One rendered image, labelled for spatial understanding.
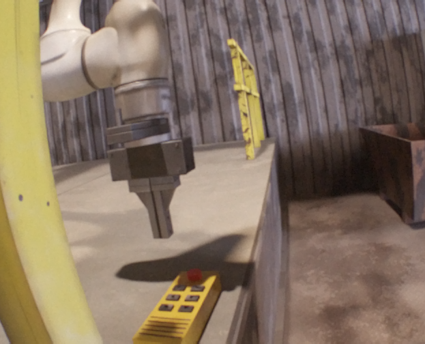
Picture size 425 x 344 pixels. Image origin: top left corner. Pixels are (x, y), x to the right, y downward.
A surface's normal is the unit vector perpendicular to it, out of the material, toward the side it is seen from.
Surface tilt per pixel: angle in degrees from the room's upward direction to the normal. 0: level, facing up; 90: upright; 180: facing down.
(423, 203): 106
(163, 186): 90
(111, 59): 98
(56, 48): 80
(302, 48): 90
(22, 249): 90
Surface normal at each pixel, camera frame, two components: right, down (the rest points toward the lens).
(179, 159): -0.23, 0.19
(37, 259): 0.97, -0.10
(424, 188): -0.15, 0.44
